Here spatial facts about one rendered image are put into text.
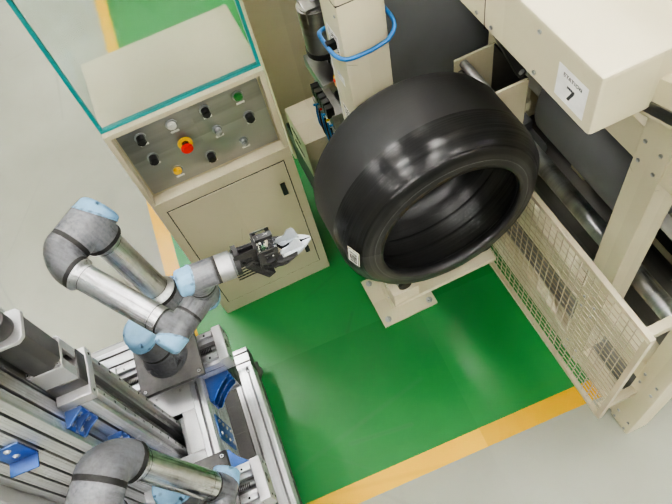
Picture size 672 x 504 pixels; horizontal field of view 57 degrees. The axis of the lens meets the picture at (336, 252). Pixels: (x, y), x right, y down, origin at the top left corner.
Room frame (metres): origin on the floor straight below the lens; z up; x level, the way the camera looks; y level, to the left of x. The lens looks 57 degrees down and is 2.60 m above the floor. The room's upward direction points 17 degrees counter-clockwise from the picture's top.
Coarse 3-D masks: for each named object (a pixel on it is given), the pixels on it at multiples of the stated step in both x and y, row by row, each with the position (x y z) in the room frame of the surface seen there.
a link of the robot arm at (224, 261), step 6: (222, 252) 0.93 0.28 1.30; (228, 252) 0.93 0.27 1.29; (216, 258) 0.91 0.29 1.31; (222, 258) 0.90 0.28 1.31; (228, 258) 0.90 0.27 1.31; (216, 264) 0.89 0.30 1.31; (222, 264) 0.89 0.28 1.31; (228, 264) 0.89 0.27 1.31; (234, 264) 0.89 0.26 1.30; (222, 270) 0.88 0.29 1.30; (228, 270) 0.87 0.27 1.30; (234, 270) 0.87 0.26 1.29; (222, 276) 0.87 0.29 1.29; (228, 276) 0.87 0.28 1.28; (234, 276) 0.87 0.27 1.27
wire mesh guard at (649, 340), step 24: (552, 216) 0.92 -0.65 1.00; (504, 240) 1.12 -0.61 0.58; (552, 264) 0.87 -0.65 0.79; (552, 288) 0.84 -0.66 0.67; (576, 288) 0.75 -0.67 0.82; (600, 288) 0.67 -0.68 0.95; (528, 312) 0.92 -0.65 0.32; (600, 312) 0.64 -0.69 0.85; (624, 312) 0.57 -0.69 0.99; (624, 336) 0.54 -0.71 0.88; (648, 336) 0.49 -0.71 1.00; (576, 384) 0.60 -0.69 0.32; (624, 384) 0.47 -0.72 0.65; (600, 408) 0.48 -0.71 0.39
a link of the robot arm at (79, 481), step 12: (72, 480) 0.45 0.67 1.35; (84, 480) 0.44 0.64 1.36; (96, 480) 0.43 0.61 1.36; (108, 480) 0.43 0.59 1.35; (120, 480) 0.43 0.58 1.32; (72, 492) 0.42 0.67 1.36; (84, 492) 0.41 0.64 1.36; (96, 492) 0.41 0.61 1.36; (108, 492) 0.41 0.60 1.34; (120, 492) 0.41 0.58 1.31
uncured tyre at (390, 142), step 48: (384, 96) 1.11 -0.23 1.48; (432, 96) 1.06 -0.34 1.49; (480, 96) 1.05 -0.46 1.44; (336, 144) 1.07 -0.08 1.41; (384, 144) 0.97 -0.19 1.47; (432, 144) 0.92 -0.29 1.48; (480, 144) 0.90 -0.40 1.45; (528, 144) 0.94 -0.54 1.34; (336, 192) 0.97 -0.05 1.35; (384, 192) 0.88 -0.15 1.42; (432, 192) 1.16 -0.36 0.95; (480, 192) 1.08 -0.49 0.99; (528, 192) 0.91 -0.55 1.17; (336, 240) 0.92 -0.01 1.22; (384, 240) 0.84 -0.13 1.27; (432, 240) 1.01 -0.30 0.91; (480, 240) 0.90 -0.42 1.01
